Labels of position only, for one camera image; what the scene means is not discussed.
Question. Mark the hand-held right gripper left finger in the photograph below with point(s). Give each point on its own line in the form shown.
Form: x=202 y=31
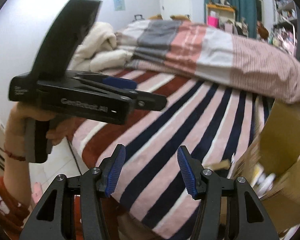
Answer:
x=115 y=172

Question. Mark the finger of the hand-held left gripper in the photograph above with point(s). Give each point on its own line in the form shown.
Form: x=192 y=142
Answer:
x=120 y=82
x=152 y=102

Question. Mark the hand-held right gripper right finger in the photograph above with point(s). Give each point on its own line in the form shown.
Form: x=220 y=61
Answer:
x=187 y=172

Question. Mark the brown cardboard box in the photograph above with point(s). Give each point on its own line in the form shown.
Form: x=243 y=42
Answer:
x=284 y=135

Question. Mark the person's left forearm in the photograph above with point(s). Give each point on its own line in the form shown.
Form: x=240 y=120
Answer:
x=17 y=177

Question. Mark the person's left hand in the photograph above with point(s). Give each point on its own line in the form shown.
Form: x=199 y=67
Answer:
x=15 y=127

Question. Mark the striped bed blanket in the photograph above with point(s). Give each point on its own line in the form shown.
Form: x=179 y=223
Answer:
x=170 y=120

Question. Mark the cream fleece blanket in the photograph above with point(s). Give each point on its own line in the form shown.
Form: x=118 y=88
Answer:
x=102 y=45

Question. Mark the dark suitcase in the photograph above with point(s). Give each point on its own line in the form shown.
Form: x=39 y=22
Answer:
x=138 y=18

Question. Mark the brown plush toy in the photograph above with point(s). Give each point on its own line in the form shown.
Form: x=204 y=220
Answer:
x=181 y=17
x=156 y=17

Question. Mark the pink grey patchwork quilt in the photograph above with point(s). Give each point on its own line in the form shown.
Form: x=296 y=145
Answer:
x=214 y=52

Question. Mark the white door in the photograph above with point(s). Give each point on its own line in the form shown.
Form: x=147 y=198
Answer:
x=175 y=0

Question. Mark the pink bag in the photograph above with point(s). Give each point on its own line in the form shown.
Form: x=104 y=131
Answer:
x=212 y=21

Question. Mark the yellow white shelf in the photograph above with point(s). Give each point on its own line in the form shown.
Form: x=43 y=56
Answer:
x=211 y=11

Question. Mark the person's patterned clothing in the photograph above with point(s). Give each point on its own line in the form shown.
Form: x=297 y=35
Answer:
x=5 y=205

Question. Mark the teal curtain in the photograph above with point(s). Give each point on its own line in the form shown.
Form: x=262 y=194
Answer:
x=242 y=7

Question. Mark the brown stuffed animal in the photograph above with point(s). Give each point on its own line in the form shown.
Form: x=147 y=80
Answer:
x=262 y=31

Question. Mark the dark bookshelf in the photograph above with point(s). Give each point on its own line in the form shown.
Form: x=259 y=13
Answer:
x=286 y=10

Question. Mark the blue wall poster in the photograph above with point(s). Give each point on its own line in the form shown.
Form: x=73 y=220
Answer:
x=119 y=2

